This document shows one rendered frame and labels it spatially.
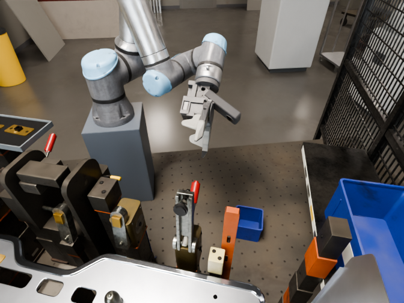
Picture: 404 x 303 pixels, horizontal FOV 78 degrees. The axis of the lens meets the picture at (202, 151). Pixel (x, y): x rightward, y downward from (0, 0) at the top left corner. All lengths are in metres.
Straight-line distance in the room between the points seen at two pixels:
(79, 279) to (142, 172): 0.48
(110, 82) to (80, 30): 5.44
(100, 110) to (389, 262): 0.93
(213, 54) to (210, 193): 0.67
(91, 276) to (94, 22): 5.76
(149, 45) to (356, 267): 0.62
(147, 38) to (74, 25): 5.63
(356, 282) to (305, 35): 3.97
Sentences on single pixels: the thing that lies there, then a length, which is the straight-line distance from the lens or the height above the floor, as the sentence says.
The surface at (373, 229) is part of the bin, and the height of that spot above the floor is 1.03.
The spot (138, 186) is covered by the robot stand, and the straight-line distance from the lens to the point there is 1.11.
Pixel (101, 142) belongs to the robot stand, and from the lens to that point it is 0.97.
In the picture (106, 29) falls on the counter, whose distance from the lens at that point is 6.18.
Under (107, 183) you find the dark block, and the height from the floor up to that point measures 1.12.
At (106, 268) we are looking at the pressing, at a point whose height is 1.00.
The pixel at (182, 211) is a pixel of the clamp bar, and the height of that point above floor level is 1.21.
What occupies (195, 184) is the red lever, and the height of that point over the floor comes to 1.15.
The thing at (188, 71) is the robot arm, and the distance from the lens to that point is 0.79.
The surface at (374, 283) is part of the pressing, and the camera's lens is 0.36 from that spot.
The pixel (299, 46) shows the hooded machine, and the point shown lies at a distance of 4.24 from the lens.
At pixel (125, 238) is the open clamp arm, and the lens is 0.71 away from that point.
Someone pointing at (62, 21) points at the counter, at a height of 0.34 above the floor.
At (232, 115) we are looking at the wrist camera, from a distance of 0.67.
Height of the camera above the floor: 1.61
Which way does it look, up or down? 41 degrees down
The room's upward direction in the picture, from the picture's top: straight up
